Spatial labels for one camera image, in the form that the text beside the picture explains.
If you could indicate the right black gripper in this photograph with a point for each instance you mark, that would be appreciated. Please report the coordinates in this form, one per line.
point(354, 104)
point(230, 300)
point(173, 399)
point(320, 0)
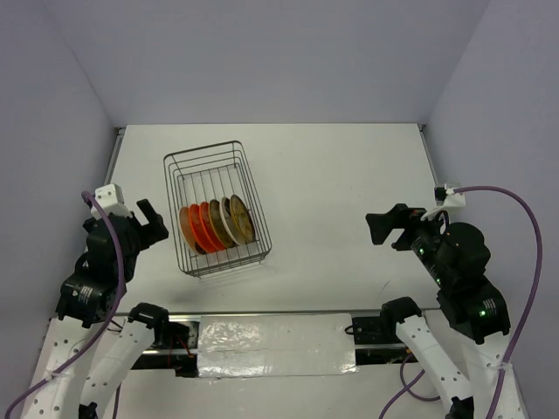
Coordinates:
point(380, 223)

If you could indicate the metal base rail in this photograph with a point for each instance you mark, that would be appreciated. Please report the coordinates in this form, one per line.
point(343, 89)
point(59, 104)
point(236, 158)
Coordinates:
point(176, 351)

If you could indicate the yellow patterned dark-rim plate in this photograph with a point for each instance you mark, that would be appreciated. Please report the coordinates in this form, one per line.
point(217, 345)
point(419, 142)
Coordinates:
point(242, 218)

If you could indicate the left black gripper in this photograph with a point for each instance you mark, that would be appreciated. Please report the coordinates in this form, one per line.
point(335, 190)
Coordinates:
point(155, 230)

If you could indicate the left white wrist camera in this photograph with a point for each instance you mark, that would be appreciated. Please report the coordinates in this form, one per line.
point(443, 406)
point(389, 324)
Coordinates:
point(111, 199)

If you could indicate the orange plate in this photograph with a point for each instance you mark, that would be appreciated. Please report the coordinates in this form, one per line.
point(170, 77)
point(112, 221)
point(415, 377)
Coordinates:
point(198, 230)
point(184, 223)
point(207, 226)

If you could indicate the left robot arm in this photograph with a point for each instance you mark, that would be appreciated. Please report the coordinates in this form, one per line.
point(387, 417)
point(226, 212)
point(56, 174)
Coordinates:
point(75, 383)

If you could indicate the cream plate with black spot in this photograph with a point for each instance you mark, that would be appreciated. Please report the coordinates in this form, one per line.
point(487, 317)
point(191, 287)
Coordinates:
point(227, 221)

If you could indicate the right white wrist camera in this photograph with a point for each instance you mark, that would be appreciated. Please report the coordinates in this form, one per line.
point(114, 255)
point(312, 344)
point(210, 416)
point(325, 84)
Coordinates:
point(447, 199)

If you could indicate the brown olive plate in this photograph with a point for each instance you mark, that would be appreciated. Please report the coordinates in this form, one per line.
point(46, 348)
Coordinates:
point(214, 210)

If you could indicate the wire dish rack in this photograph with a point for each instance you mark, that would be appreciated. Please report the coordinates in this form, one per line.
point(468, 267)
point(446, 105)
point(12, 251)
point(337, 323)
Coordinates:
point(199, 175)

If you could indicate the silver foil tape patch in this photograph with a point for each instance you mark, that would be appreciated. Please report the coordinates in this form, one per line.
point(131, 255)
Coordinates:
point(275, 346)

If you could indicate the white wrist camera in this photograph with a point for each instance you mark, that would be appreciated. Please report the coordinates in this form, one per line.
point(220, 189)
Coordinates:
point(447, 199)
point(111, 199)

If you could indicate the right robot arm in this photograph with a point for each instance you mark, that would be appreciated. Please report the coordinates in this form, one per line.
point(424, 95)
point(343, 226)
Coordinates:
point(477, 312)

